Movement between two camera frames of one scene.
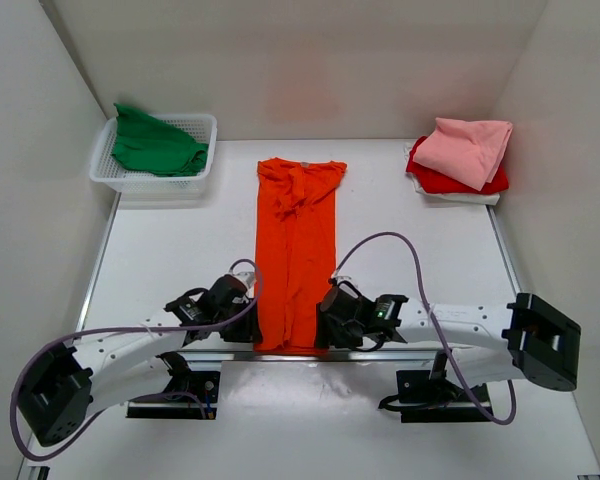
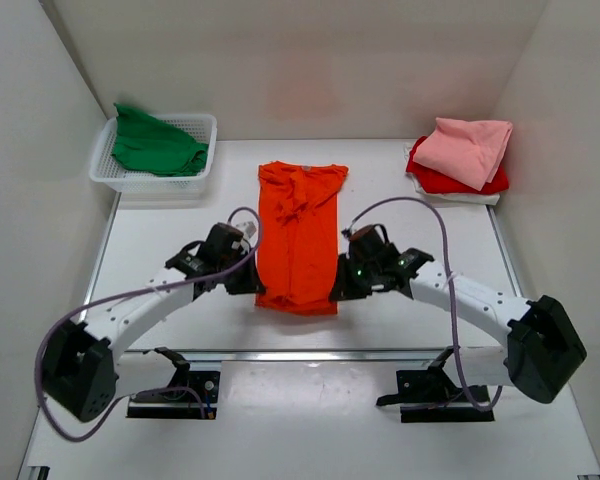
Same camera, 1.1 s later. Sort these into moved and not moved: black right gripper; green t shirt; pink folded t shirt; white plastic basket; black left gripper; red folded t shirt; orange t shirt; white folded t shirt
Moved: orange t shirt; black left gripper; black right gripper
Not moved: pink folded t shirt; green t shirt; white plastic basket; white folded t shirt; red folded t shirt
